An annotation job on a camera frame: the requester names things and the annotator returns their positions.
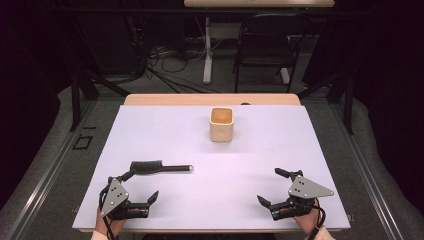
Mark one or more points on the white-legged desk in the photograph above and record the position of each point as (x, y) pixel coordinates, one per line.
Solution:
(260, 3)

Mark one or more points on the metal floor rail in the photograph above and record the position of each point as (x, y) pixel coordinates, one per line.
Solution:
(50, 166)
(363, 166)

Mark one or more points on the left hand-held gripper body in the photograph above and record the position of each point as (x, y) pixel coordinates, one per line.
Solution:
(115, 195)

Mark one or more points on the person's right hand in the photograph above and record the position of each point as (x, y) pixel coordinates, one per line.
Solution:
(310, 221)

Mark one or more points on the black folding chair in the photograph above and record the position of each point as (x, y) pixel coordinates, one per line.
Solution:
(263, 50)

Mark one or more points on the dark brown comb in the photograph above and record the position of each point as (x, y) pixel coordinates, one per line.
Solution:
(146, 166)

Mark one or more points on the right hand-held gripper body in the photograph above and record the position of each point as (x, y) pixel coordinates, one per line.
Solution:
(306, 189)

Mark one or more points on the black metal stand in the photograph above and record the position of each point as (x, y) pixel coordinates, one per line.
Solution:
(75, 100)
(348, 103)

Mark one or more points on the cream square cup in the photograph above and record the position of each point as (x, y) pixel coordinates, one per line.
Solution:
(221, 131)

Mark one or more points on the person's left hand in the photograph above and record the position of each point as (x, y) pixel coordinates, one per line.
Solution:
(111, 226)

